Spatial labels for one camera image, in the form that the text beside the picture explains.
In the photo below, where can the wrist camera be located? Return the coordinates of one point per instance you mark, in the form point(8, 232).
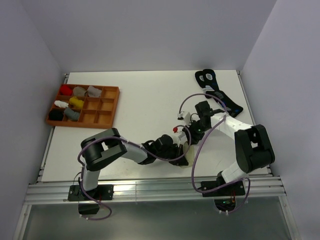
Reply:
point(179, 137)
point(184, 116)

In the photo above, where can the taupe rolled sock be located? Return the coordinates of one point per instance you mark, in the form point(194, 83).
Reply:
point(79, 91)

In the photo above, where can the black patterned sock back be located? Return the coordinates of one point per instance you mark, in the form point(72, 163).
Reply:
point(200, 79)

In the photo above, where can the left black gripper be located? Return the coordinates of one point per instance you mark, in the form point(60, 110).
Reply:
point(178, 151)

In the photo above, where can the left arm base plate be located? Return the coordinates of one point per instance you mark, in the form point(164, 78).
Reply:
point(101, 193)

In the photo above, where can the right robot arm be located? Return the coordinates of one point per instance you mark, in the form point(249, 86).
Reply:
point(253, 149)

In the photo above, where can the cream ankle sock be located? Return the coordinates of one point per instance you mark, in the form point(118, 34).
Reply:
point(189, 156)

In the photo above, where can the white rolled sock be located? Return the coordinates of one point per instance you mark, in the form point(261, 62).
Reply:
point(61, 104)

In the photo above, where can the aluminium front rail frame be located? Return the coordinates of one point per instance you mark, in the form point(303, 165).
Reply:
point(153, 190)

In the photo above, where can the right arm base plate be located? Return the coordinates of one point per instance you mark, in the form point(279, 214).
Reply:
point(235, 189)

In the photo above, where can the mauve sock with red stripe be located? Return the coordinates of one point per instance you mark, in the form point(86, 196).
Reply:
point(94, 92)

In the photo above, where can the black rolled sock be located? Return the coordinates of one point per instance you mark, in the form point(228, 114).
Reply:
point(55, 115)

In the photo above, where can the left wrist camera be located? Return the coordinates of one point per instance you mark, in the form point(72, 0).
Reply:
point(179, 137)

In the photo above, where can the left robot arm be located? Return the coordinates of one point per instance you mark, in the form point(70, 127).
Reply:
point(102, 149)

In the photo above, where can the yellow rolled sock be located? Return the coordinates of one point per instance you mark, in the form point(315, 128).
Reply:
point(77, 103)

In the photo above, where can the black patterned sock front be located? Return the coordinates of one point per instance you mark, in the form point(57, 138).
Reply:
point(212, 88)

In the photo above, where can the red rolled sock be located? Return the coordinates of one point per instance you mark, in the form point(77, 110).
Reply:
point(65, 90)

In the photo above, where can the orange compartment tray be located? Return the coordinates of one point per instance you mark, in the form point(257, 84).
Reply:
point(97, 112)

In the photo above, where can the grey rolled sock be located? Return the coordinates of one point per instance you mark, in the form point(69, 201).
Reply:
point(71, 114)

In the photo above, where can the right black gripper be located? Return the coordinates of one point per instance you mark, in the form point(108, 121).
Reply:
point(195, 138)

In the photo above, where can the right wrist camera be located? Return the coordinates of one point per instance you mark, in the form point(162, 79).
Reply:
point(184, 116)

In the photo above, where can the black patterned sock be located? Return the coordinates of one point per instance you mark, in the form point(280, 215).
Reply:
point(212, 88)
point(200, 79)

